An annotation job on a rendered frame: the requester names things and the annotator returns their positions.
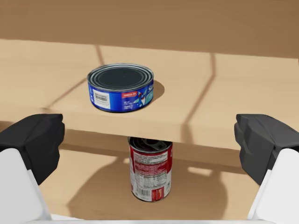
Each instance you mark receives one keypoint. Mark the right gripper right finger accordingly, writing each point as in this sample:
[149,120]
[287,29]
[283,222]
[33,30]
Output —
[268,149]

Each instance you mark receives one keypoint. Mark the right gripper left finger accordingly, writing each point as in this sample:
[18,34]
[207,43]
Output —
[28,151]

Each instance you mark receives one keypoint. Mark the blue flat can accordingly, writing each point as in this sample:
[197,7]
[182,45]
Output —
[121,93]

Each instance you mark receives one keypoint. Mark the red and white can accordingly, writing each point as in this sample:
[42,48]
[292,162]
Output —
[150,170]

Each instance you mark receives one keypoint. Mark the pale wooden shelf unit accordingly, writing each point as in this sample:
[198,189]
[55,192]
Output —
[210,81]

